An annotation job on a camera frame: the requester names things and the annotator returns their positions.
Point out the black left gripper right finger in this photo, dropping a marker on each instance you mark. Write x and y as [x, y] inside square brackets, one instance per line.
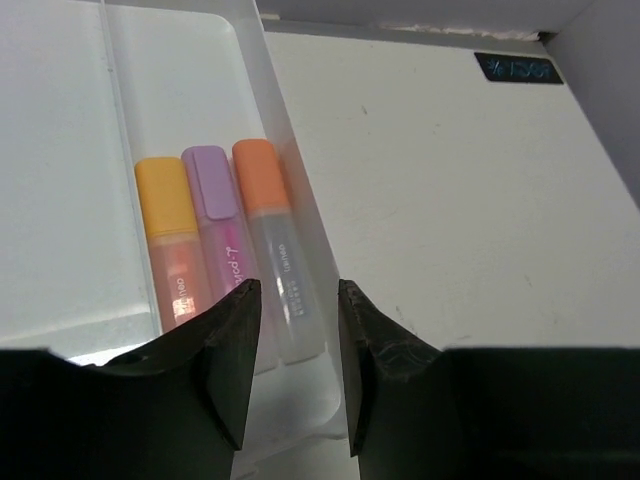
[416, 412]

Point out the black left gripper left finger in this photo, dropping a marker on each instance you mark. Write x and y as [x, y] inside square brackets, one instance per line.
[174, 408]

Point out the yellow cap highlighter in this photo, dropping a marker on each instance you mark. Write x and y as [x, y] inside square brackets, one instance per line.
[179, 272]

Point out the orange cap highlighter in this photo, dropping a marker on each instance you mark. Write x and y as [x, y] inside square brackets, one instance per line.
[290, 298]

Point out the purple cap highlighter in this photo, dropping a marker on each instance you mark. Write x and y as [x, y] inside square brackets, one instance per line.
[224, 238]

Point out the white divided organizer tray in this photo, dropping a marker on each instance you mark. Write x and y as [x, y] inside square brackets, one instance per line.
[88, 88]

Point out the right black table label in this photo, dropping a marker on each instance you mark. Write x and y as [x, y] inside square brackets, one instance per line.
[501, 68]

